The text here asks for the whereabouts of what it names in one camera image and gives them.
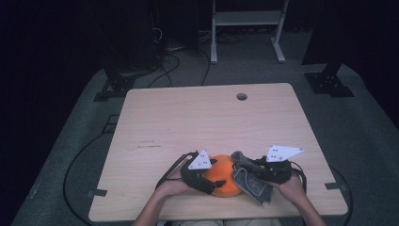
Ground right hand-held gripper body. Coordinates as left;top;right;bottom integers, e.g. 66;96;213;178
256;144;305;186

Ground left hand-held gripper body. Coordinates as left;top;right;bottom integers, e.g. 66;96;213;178
180;149;218;195

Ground orange plush toy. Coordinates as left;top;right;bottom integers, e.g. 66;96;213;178
203;154;245;199

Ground grey cloth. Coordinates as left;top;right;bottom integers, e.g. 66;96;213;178
231;150;273;207

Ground person's left hand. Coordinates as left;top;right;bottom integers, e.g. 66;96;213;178
155;169;196;200

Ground person's right hand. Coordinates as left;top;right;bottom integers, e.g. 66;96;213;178
270;172;307;207

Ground grey tape strip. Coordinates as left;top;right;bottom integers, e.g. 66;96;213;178
324;182;348;191
87;187;108;198

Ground black stand base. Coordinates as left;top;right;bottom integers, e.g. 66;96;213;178
92;73;136;103
304;60;356;98

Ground white metal stand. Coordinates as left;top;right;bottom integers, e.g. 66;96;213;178
210;0;290;65

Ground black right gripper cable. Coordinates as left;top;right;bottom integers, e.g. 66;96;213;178
291;161;308;193

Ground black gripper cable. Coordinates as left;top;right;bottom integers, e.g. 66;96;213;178
155;152;195;191
291;161;308;193

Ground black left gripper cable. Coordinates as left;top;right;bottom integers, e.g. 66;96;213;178
155;152;195;191

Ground black floor cable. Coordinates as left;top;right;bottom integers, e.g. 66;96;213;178
62;133;109;226
328;164;354;226

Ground thin black cable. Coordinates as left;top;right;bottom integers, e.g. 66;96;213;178
200;49;212;87

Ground black looped cables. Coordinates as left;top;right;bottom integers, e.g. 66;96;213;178
147;51;182;89

